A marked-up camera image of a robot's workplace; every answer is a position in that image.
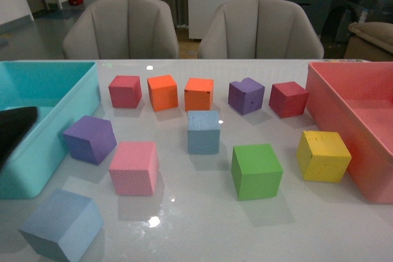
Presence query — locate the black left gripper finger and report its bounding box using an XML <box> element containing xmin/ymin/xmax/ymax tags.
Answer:
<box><xmin>1</xmin><ymin>106</ymin><xmax>38</xmax><ymax>169</ymax></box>

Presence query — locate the light blue foam cube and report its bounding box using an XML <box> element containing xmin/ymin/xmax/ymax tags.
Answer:
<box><xmin>187</xmin><ymin>110</ymin><xmax>220</xmax><ymax>155</ymax></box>
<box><xmin>19</xmin><ymin>189</ymin><xmax>104</xmax><ymax>261</ymax></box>

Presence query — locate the teal plastic bin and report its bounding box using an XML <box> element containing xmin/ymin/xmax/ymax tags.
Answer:
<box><xmin>1</xmin><ymin>61</ymin><xmax>101</xmax><ymax>199</ymax></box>

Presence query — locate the magenta foam cube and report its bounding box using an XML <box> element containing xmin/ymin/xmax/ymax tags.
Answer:
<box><xmin>108</xmin><ymin>75</ymin><xmax>142</xmax><ymax>109</ymax></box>

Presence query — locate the pink foam cube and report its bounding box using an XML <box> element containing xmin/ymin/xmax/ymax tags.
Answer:
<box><xmin>109</xmin><ymin>141</ymin><xmax>159</xmax><ymax>196</ymax></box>

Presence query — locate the left grey chair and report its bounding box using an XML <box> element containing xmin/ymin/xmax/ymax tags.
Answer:
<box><xmin>62</xmin><ymin>0</ymin><xmax>179</xmax><ymax>60</ymax></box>

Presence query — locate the grey chair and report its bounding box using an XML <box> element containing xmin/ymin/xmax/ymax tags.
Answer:
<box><xmin>198</xmin><ymin>0</ymin><xmax>324</xmax><ymax>60</ymax></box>
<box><xmin>62</xmin><ymin>0</ymin><xmax>179</xmax><ymax>60</ymax></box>

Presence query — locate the chipped orange foam cube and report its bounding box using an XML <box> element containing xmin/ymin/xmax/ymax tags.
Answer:
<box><xmin>184</xmin><ymin>78</ymin><xmax>214</xmax><ymax>111</ymax></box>

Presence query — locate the notched purple foam cube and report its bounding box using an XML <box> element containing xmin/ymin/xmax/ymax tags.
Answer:
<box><xmin>228</xmin><ymin>77</ymin><xmax>265</xmax><ymax>115</ymax></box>

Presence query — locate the green foam cube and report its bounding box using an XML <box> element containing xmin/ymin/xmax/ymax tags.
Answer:
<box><xmin>231</xmin><ymin>144</ymin><xmax>283</xmax><ymax>201</ymax></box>

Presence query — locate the right grey chair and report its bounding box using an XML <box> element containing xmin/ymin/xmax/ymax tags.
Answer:
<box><xmin>198</xmin><ymin>0</ymin><xmax>324</xmax><ymax>60</ymax></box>

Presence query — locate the dark red foam cube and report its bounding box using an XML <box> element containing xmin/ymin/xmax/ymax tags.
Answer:
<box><xmin>268</xmin><ymin>82</ymin><xmax>309</xmax><ymax>118</ymax></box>

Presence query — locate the yellow foam cube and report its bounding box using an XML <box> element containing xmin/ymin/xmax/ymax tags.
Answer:
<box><xmin>297</xmin><ymin>131</ymin><xmax>352</xmax><ymax>183</ymax></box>

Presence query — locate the pink plastic bin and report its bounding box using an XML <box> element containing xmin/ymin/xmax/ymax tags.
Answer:
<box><xmin>306</xmin><ymin>61</ymin><xmax>392</xmax><ymax>204</ymax></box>

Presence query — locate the black appliance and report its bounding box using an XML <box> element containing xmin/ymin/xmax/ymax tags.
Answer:
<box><xmin>321</xmin><ymin>0</ymin><xmax>392</xmax><ymax>44</ymax></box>

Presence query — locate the brown sofa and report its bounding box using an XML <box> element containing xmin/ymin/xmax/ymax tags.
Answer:
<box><xmin>344</xmin><ymin>22</ymin><xmax>392</xmax><ymax>61</ymax></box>

